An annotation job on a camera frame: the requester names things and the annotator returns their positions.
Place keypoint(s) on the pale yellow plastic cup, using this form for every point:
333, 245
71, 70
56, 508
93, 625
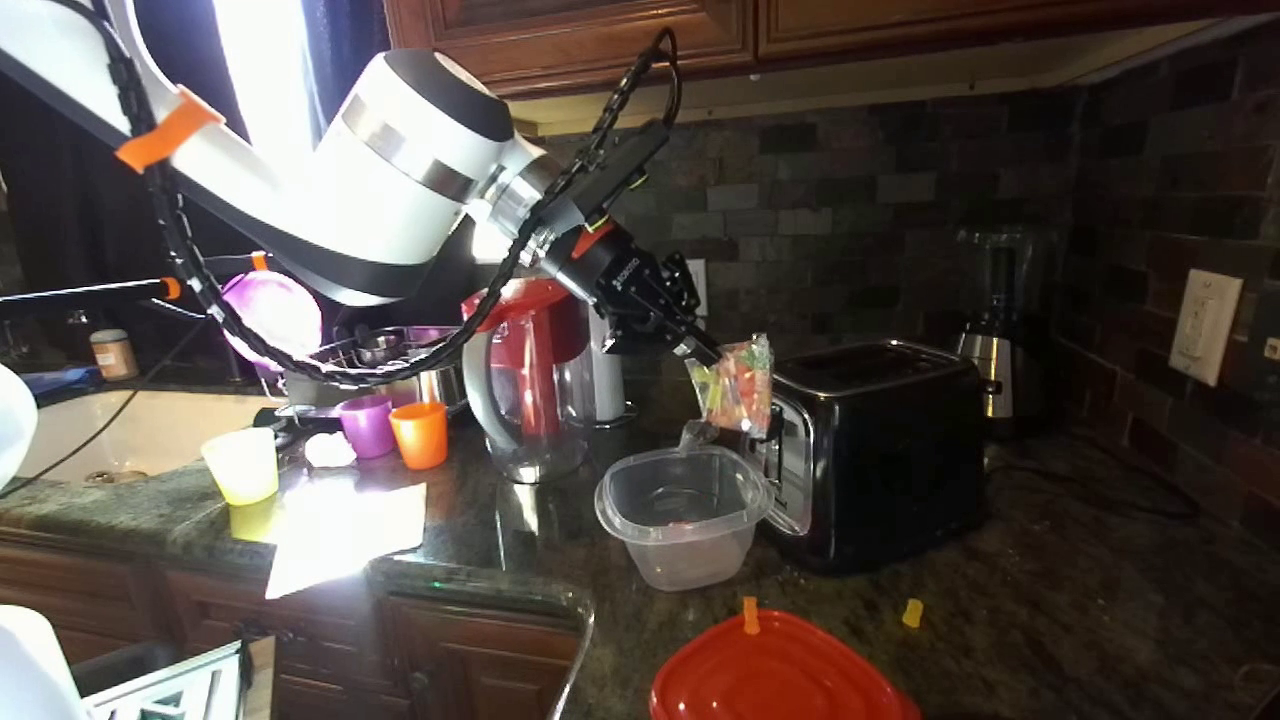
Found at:
243, 465

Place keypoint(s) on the white wall outlet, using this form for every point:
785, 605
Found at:
698, 268

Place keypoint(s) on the white light switch plate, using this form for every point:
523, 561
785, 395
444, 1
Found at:
1200, 326

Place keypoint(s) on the red plastic lid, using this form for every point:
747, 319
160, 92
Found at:
775, 668

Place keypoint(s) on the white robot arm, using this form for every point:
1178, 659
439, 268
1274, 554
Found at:
413, 152

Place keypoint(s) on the small brown jar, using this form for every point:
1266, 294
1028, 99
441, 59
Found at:
113, 352

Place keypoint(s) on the yellow sweet on counter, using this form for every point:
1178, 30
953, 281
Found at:
913, 615

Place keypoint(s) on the orange sweet on lid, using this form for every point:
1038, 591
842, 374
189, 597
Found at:
749, 615

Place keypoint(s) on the clear plastic container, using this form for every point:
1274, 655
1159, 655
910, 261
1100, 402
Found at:
681, 515

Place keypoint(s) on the red water filter pitcher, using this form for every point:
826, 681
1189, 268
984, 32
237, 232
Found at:
517, 377

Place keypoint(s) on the black toaster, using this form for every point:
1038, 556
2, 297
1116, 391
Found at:
878, 453

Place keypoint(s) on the purple plastic cup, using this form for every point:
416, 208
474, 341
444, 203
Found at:
365, 426

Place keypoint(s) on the white paper towel roll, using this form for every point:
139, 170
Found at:
606, 374

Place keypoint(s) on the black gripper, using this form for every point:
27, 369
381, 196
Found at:
641, 297

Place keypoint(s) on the metal pot in sink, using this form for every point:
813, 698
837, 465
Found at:
370, 363

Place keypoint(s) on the orange plastic cup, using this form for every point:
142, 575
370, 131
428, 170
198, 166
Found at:
422, 435

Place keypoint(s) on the clear bag of sweets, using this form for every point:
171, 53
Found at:
736, 391

